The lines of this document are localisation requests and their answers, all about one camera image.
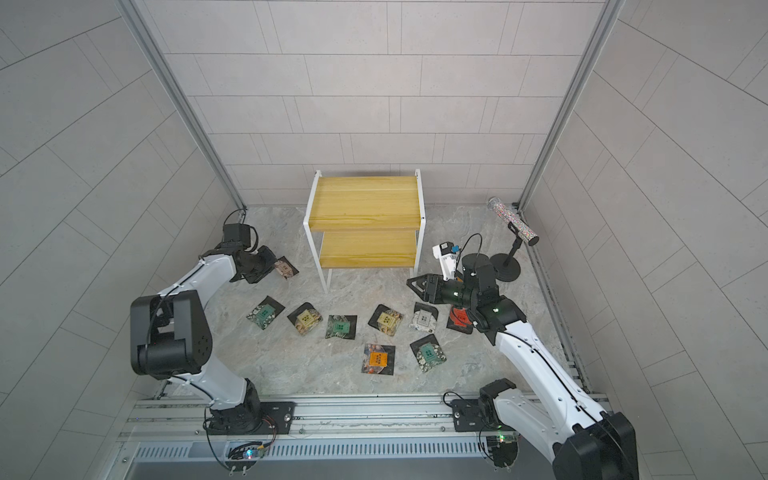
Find green label tea bag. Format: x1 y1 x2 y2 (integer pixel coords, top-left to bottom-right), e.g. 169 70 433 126
325 315 357 340

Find yellow label tea bag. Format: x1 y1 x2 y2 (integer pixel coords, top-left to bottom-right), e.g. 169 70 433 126
288 302 323 336

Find circuit board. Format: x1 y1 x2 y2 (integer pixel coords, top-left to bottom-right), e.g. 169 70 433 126
227 441 272 462
486 435 519 469

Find wooden shelf white frame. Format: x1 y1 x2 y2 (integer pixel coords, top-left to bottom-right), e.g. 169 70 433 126
303 170 427 292

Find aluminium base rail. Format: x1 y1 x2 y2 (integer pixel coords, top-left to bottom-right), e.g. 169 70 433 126
117 394 530 463

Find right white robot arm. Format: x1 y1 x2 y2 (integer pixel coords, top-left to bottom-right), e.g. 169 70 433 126
406 254 639 479

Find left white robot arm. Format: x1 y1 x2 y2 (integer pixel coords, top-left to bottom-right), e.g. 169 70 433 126
130 223 295 436

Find teal label tea bag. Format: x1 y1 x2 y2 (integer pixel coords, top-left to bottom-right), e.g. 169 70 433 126
246 296 285 330

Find teal label tea bag floor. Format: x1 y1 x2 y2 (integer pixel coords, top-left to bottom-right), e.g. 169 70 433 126
410 334 447 373

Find left circuit board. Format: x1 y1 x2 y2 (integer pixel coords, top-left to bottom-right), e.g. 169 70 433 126
227 441 272 462

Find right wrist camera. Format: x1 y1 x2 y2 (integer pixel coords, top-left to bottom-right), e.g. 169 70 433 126
432 241 461 281

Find white label tea bag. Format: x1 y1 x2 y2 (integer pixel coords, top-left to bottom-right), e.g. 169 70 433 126
410 302 439 334

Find orange label tea bag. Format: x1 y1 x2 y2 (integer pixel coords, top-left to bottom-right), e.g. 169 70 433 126
361 343 396 376

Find yellow label tea bag floor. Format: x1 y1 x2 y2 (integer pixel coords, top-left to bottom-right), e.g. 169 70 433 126
368 304 404 337

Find right circuit board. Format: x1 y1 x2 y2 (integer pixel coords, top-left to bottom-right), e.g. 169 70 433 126
486 435 519 469

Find glitter microphone on stand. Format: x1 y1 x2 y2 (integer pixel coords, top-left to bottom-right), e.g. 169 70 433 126
487 196 541 283

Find red tea bag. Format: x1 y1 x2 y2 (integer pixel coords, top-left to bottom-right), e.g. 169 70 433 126
446 307 474 335

